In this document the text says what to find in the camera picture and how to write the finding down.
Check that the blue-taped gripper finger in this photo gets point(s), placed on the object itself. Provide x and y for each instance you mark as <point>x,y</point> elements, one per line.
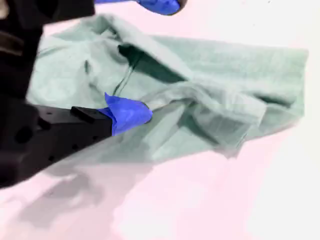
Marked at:
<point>125,115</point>
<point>160,6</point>

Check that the pale green T-shirt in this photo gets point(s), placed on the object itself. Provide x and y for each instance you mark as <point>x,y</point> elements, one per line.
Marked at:
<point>212,75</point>

